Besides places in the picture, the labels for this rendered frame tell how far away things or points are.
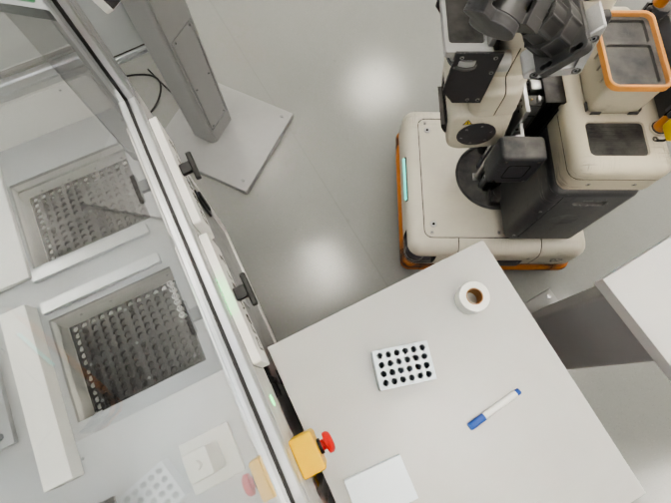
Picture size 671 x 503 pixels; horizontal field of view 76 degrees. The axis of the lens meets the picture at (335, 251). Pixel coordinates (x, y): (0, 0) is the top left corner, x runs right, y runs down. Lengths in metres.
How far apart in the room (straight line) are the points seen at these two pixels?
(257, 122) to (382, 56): 0.73
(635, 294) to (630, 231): 1.05
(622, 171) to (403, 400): 0.78
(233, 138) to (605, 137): 1.47
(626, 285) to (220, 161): 1.60
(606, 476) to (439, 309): 0.47
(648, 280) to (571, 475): 0.49
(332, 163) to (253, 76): 0.62
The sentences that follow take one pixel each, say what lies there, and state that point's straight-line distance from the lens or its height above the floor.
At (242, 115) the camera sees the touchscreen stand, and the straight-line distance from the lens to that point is 2.16.
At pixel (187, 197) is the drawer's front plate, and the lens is 0.97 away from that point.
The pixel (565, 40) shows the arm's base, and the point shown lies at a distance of 0.85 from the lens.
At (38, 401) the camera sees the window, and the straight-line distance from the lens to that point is 0.27.
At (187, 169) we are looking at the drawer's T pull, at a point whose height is 0.91.
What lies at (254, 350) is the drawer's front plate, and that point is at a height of 0.93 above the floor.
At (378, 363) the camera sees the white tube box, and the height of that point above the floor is 0.80.
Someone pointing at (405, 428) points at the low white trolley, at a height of 0.76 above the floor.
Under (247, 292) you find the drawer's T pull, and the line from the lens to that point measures 0.89.
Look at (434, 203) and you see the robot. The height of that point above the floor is 0.28.
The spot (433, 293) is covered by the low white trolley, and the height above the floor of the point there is 0.76.
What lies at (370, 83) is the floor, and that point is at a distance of 2.28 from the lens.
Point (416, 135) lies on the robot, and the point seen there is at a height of 0.28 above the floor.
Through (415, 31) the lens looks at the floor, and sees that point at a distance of 2.53.
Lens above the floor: 1.76
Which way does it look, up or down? 72 degrees down
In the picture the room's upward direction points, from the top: straight up
